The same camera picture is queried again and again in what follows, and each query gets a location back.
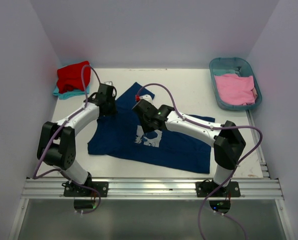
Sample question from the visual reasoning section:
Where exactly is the navy blue t-shirt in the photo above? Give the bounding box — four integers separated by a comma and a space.
87, 82, 211, 174

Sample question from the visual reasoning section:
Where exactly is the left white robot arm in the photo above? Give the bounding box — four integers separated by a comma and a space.
33, 82, 117, 197

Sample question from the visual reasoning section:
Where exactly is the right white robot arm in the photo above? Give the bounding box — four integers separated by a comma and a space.
132, 99, 246, 196

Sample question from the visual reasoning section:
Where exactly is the teal folded t-shirt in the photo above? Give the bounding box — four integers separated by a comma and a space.
53, 86, 85, 100

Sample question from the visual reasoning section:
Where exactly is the red folded t-shirt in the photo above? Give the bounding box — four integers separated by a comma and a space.
56, 61, 91, 94

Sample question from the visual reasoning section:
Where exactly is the teal plastic basket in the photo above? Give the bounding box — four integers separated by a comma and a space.
209, 57, 262, 111

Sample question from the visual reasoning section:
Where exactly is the pink t-shirt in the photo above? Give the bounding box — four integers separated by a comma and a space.
215, 73, 258, 106

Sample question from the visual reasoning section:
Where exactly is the teal t-shirt in basket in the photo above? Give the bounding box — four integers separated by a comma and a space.
213, 67, 241, 77

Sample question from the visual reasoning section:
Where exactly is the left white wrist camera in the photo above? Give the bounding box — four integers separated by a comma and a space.
104, 81, 113, 86

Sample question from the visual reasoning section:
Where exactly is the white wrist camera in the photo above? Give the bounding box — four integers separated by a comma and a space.
104, 81, 113, 86
135, 94, 153, 104

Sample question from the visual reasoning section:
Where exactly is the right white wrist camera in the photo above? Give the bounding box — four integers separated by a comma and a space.
135, 94, 153, 104

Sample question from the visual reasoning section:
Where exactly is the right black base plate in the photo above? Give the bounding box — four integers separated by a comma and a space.
195, 177, 240, 198

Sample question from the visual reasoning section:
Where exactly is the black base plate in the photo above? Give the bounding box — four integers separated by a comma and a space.
195, 177, 240, 198
61, 181, 109, 197

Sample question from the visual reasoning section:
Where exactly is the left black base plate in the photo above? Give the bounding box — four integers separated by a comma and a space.
61, 181, 109, 197

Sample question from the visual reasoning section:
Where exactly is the aluminium mounting rail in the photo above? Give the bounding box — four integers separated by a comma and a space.
20, 109, 286, 201

